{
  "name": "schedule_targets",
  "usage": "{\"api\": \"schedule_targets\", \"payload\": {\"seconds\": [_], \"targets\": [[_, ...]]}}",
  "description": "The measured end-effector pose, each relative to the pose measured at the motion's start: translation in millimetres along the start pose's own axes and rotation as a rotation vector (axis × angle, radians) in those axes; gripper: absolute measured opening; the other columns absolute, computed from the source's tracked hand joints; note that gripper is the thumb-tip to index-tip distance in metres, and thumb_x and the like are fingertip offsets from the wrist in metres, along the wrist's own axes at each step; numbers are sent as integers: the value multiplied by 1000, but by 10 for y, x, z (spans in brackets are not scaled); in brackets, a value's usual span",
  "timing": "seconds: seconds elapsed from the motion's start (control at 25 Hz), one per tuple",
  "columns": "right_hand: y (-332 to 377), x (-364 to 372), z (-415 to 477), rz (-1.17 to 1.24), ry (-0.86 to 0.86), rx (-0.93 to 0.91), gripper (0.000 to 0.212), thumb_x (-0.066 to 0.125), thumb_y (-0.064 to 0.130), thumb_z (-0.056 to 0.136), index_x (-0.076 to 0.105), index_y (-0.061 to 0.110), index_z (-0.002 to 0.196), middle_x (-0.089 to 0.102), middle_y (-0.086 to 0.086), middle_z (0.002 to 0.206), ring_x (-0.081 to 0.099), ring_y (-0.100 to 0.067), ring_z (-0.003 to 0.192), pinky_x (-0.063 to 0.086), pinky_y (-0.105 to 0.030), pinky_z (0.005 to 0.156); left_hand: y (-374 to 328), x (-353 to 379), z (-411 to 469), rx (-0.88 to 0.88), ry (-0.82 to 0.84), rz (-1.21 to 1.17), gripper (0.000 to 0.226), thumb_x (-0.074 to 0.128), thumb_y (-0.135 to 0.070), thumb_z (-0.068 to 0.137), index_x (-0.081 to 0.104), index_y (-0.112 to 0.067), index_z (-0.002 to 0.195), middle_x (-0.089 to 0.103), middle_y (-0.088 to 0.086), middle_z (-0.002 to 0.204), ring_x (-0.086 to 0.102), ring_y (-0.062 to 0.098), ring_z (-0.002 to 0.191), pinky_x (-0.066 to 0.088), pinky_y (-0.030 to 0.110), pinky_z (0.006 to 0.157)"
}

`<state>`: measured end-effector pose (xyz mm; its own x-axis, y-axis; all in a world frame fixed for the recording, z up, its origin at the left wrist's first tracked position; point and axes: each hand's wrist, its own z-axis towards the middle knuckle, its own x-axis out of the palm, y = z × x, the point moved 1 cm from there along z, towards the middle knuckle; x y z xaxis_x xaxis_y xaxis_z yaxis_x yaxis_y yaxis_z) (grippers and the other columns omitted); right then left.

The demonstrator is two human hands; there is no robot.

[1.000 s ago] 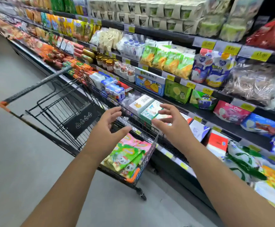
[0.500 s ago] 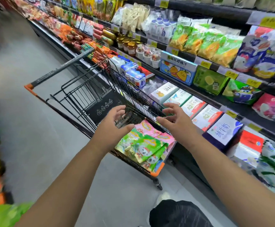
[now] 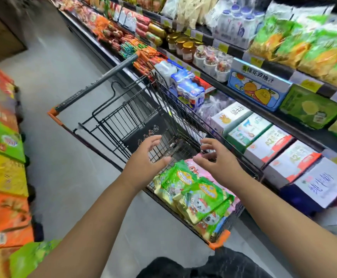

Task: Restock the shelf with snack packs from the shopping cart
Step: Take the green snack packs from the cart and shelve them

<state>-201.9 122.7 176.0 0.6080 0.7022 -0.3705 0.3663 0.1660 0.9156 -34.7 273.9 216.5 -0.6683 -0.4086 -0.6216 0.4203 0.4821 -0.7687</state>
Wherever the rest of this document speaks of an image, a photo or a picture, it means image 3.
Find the person's right hand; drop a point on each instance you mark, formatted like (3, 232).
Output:
(225, 166)

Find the person's left hand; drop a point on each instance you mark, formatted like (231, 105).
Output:
(141, 166)

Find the person's left thumb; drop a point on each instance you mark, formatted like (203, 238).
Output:
(161, 162)

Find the person's right thumb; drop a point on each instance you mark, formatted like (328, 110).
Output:
(201, 162)

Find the person's left forearm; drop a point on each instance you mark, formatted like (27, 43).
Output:
(99, 225)

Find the person's right forearm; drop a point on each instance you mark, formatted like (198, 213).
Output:
(281, 225)

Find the pink snack packet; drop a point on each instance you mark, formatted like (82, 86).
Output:
(214, 182)

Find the yellow green snack packet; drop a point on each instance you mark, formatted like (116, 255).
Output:
(164, 191)

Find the white box with yellow print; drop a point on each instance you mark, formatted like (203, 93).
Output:
(229, 117)

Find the white green carton box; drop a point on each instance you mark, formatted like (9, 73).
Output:
(248, 131)

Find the purple plastic bag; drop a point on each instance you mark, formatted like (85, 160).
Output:
(214, 105)

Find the blue white bottle multipack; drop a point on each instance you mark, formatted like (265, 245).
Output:
(181, 78)
(190, 95)

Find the white red carton box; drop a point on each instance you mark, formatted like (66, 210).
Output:
(268, 144)
(293, 162)

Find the red flat box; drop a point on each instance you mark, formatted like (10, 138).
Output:
(207, 83)

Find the blue box with orange print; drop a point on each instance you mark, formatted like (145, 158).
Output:
(256, 86)

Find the clear fruit dessert cup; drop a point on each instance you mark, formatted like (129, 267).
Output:
(200, 56)
(211, 63)
(223, 69)

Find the black trousers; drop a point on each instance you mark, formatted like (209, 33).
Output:
(209, 264)

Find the black store shelf unit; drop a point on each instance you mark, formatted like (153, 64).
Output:
(301, 133)

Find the cluster of gold lid jars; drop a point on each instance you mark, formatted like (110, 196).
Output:
(183, 46)

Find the white blue carton box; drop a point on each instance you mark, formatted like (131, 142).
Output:
(322, 182)

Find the row of orange sausage packs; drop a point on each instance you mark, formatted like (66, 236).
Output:
(119, 37)

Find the row of yellow price tags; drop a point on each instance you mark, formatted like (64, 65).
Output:
(310, 83)

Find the row of red yellow sausages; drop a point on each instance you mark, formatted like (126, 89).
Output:
(148, 28)

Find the group of white milk bottles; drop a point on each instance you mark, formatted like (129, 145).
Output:
(238, 26)

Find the row of pale cream bags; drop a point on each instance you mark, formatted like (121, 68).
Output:
(188, 8)

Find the row of green yellow bags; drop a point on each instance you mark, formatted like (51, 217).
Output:
(307, 46)

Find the yellow gift box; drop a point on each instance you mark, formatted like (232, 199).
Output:
(3, 173)

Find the green plastic bag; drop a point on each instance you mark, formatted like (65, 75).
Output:
(31, 256)

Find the green gift box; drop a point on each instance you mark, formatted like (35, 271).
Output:
(2, 138)

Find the orange gift box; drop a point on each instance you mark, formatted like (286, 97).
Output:
(7, 234)
(5, 207)

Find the brown cardboard box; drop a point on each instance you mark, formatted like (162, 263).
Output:
(0, 34)

